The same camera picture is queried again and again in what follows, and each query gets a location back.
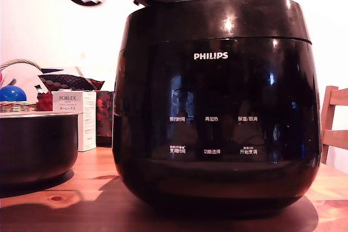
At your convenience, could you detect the black rice cooker lid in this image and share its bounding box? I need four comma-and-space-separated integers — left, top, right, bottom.
120, 0, 313, 52

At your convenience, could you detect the large black rice cooker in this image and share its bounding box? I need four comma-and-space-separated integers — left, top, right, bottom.
112, 37, 322, 214

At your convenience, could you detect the dark red floral box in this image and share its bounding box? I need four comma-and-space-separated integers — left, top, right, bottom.
95, 90, 115, 147

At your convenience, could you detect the white Porlex box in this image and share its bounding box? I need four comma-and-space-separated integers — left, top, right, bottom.
52, 91, 97, 153

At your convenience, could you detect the small red packet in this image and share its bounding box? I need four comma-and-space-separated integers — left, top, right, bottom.
35, 92, 53, 112

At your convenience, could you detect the black inner pot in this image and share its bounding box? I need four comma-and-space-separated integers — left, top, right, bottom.
0, 111, 79, 186

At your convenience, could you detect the white paper bag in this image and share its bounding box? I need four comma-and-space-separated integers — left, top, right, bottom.
0, 64, 52, 102

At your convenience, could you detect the woven wicker basket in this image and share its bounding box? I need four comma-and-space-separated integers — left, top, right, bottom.
0, 59, 42, 113

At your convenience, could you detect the wooden chair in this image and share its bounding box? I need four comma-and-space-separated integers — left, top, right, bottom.
320, 85, 348, 165

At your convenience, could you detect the blue ball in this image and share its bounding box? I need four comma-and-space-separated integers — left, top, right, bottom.
0, 85, 28, 102

